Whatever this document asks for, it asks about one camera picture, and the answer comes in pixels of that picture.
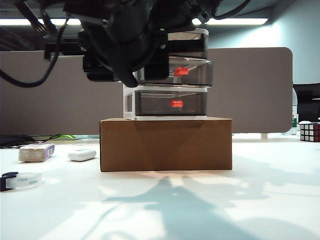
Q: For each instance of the clear bottle with green label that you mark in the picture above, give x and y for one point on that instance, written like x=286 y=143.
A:
x=295 y=122

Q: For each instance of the white plastic drawer cabinet frame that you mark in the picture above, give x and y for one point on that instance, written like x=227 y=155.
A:
x=170 y=89

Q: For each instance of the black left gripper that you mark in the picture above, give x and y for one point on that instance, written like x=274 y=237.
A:
x=105 y=50

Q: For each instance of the transparent tape roll with dispenser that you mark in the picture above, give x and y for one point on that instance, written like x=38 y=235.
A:
x=25 y=180

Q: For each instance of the white earbud case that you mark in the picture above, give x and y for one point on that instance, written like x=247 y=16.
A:
x=81 y=155

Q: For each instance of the black rubik's cube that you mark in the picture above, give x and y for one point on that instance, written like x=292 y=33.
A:
x=310 y=132

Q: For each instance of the brown fabric partition panel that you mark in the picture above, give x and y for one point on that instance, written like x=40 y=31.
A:
x=62 y=105

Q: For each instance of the long ceiling light strip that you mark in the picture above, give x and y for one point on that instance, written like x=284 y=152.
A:
x=237 y=21

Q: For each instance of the white eraser in purple sleeve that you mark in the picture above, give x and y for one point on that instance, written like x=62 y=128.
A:
x=35 y=152

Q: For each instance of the black office chair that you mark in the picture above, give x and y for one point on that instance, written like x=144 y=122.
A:
x=307 y=105

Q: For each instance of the brown cardboard box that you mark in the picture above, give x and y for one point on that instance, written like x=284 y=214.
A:
x=165 y=145

